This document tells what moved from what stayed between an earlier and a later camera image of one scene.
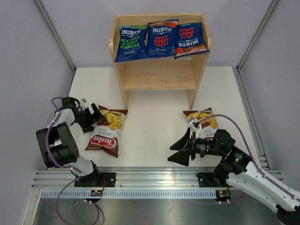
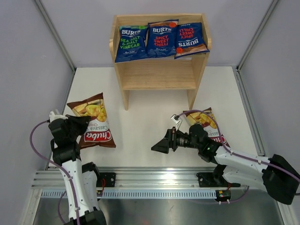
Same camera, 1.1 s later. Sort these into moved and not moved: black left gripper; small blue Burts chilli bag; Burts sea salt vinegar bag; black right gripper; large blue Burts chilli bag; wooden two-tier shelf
Moved: black left gripper; black right gripper
Not moved: Burts sea salt vinegar bag; large blue Burts chilli bag; small blue Burts chilli bag; wooden two-tier shelf
